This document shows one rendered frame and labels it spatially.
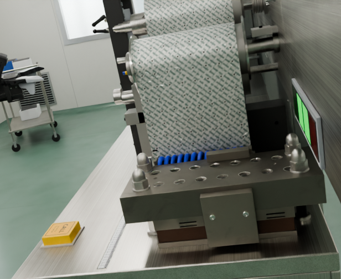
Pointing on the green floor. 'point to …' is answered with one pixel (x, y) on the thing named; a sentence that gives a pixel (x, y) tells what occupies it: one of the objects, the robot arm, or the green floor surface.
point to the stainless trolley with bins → (17, 125)
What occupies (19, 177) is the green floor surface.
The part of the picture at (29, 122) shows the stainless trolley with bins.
